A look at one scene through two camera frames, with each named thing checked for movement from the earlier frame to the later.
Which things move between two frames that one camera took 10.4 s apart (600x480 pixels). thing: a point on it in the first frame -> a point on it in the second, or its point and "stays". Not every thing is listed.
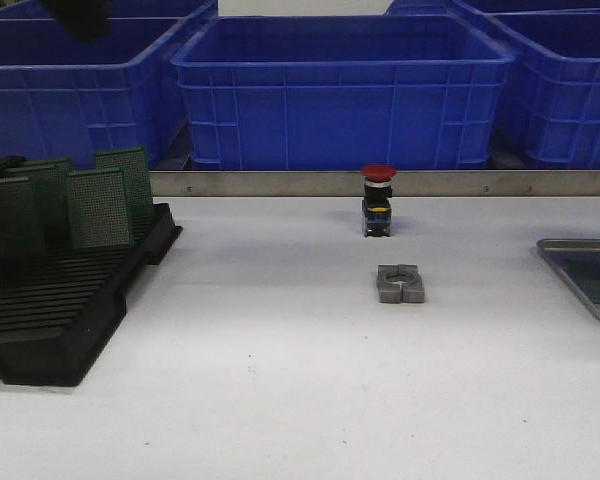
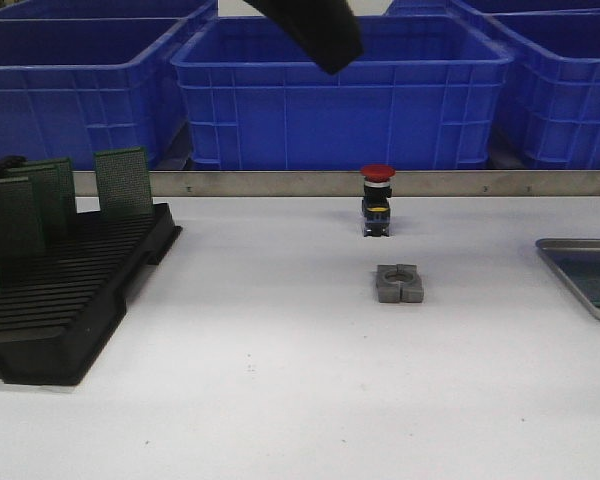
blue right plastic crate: (560, 106) stays
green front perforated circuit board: (596, 273) stays
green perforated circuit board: (98, 209) -> (597, 280)
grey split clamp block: (398, 283) stays
